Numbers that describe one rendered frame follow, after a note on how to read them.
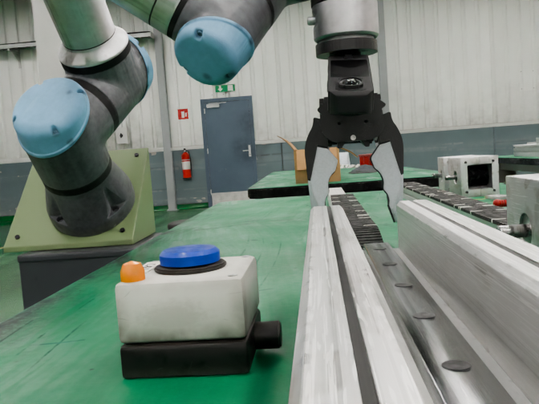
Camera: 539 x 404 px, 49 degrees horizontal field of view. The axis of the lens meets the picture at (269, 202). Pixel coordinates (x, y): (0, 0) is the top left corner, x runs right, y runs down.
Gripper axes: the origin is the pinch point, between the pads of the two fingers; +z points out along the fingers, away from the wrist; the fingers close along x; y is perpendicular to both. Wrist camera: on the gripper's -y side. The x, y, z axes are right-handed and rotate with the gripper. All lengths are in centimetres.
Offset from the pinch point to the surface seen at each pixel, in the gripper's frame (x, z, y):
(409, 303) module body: 0.3, -0.4, -40.6
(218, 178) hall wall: 197, 31, 1069
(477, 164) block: -35, -2, 79
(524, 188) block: -14.0, -3.2, -14.1
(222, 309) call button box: 10.4, 1.2, -33.9
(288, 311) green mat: 7.4, 5.4, -19.7
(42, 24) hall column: 288, -164, 559
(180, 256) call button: 13.3, -1.8, -31.7
